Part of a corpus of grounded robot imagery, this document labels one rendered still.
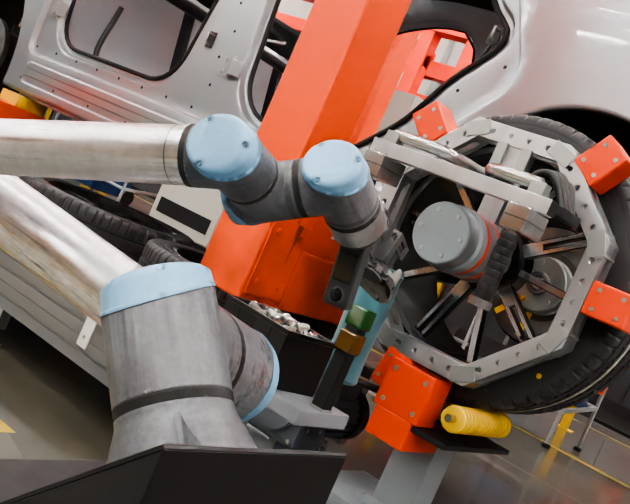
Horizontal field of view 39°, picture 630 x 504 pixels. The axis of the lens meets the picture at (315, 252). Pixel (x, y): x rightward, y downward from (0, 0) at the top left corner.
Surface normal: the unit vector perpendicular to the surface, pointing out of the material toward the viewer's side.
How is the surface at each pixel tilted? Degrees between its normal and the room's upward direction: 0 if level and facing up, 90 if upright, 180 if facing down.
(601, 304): 90
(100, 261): 47
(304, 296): 90
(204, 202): 90
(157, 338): 68
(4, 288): 90
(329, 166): 62
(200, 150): 76
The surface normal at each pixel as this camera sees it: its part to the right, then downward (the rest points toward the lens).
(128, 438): -0.58, -0.51
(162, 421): -0.16, -0.64
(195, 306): 0.65, -0.40
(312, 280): 0.73, 0.35
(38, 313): -0.56, -0.21
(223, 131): -0.20, -0.30
